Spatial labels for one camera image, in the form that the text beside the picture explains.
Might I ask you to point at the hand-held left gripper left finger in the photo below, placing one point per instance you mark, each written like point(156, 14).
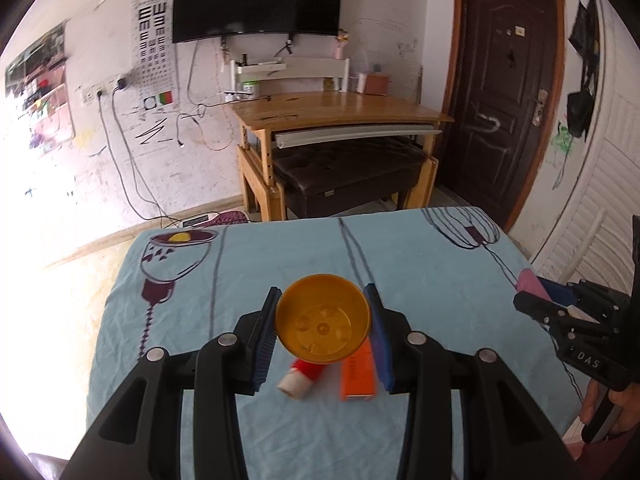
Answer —
point(267, 332)

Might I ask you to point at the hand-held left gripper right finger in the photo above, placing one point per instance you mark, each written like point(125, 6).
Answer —
point(380, 342)

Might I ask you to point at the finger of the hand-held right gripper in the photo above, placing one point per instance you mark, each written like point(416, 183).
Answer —
point(535, 306)
point(555, 291)

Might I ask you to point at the pink oval case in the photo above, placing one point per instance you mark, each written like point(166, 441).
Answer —
point(532, 285)

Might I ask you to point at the yellow plastic cup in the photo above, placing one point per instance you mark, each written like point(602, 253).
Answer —
point(322, 320)

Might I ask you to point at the person's right hand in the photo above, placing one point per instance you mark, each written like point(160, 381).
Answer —
point(627, 410)

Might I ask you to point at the orange cardboard box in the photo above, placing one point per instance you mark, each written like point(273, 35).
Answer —
point(357, 375)

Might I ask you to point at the red white tube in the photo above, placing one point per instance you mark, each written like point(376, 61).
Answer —
point(300, 380)

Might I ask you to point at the light blue printed tablecloth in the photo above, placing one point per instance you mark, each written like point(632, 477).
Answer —
point(450, 270)

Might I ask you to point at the person's dark red clothing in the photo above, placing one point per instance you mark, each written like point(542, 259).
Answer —
point(595, 455)

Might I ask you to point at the white louvered door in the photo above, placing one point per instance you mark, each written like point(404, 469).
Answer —
point(600, 185)

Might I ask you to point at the white flat device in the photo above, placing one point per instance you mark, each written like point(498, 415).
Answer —
point(199, 220)

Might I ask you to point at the dark padded bench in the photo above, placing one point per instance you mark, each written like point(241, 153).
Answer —
point(350, 170)

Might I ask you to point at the black hanging bag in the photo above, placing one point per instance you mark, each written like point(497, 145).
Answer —
point(580, 112)

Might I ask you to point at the dark brown door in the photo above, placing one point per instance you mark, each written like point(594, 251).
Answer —
point(500, 85)

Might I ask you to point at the wooden desk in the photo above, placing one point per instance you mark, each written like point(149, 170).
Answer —
point(350, 107)

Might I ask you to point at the green lid jar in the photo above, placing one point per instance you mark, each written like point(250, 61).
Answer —
point(249, 89)

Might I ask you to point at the pink brown box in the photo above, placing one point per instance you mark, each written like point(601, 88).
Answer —
point(376, 83)

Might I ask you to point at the white desk shelf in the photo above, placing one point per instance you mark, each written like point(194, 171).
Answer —
point(300, 67)

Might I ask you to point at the black hanging cloth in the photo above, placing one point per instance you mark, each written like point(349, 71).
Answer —
point(585, 25)

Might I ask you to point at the black charger plug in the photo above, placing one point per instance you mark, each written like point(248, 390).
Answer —
point(121, 83)

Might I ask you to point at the pink flower vase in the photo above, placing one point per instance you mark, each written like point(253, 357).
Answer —
point(340, 46)

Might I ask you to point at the eye chart poster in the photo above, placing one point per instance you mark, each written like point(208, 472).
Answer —
point(152, 45)

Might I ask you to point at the white wall outlet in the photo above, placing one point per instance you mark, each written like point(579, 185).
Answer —
point(97, 91)

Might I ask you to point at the colourful wall poster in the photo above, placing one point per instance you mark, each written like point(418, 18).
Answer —
point(45, 90)

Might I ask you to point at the black wall television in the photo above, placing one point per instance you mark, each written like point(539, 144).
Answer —
point(257, 0)

